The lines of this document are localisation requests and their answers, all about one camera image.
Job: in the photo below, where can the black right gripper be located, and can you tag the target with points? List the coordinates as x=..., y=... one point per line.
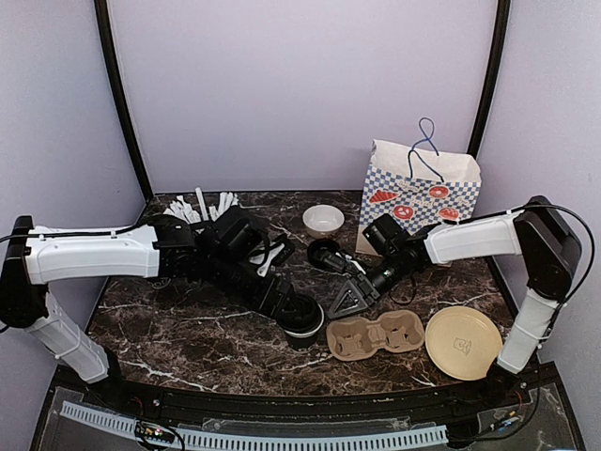
x=358, y=288

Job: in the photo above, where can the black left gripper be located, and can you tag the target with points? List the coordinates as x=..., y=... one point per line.
x=270, y=304

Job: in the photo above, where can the black coffee cup lid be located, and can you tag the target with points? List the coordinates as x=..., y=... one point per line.
x=300, y=314

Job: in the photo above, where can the black and white paper cup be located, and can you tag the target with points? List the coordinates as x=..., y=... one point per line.
x=301, y=338

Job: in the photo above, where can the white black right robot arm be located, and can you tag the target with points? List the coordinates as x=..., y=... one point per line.
x=535, y=231

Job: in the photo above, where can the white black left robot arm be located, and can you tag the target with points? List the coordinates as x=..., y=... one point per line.
x=164, y=247

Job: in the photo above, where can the brown cardboard cup carrier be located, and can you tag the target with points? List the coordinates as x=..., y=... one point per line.
x=357, y=338

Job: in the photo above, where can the stack of black lids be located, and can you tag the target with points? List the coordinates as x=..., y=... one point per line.
x=321, y=245

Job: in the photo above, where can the white ceramic bowl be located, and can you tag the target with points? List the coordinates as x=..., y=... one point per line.
x=323, y=221

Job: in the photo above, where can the cream round plate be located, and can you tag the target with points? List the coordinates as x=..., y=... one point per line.
x=462, y=342

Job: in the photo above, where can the bundle of wrapped straws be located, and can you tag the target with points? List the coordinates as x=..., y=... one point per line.
x=203, y=211

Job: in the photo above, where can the blue checkered paper bag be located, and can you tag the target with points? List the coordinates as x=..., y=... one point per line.
x=418, y=185

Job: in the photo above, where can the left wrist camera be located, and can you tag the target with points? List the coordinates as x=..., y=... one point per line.
x=280, y=250

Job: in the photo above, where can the black table edge rail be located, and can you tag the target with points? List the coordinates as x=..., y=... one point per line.
x=454, y=403

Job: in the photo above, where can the white slotted cable duct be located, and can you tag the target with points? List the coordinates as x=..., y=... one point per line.
x=232, y=435

